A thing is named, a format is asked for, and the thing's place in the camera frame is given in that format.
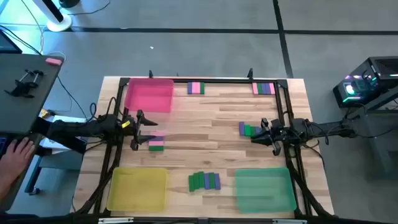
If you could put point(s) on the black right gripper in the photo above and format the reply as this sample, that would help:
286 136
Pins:
280 133

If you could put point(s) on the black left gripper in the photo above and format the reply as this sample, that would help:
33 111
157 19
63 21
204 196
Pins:
134 132

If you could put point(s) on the teal plastic bin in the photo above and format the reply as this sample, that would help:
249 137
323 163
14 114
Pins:
264 189

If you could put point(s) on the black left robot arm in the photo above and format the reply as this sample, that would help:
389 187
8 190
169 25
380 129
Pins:
77 129

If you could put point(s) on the person's forearm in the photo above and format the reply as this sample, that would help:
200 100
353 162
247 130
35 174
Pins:
3 190

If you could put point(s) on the yellow label tag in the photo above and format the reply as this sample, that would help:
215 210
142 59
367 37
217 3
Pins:
126 124

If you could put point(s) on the pink plastic bin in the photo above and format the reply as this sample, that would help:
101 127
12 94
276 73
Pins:
149 95

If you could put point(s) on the yellow plastic bin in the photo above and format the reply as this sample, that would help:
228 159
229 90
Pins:
136 189

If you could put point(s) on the white box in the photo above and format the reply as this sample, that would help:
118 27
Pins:
68 119

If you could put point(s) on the small pink pad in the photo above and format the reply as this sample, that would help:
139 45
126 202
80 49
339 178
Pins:
53 61

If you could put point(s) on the dark grey side table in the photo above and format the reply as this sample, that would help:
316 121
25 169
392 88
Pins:
31 102

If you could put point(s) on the black computer with lights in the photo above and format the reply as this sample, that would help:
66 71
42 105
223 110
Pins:
373 74

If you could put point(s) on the black clamp tool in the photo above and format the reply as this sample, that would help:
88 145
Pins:
23 84

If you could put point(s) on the person's hand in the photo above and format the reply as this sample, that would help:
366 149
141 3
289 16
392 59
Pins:
15 158

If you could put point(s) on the white tower fan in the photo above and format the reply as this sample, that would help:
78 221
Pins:
59 23

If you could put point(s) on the black round stand base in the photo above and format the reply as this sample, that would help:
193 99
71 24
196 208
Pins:
69 3

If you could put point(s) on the dark laptop screen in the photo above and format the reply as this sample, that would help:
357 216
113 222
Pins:
7 45

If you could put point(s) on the black upright frame post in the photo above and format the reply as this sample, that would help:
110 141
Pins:
150 74
250 73

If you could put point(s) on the white metal bracket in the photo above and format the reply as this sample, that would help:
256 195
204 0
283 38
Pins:
115 220
289 221

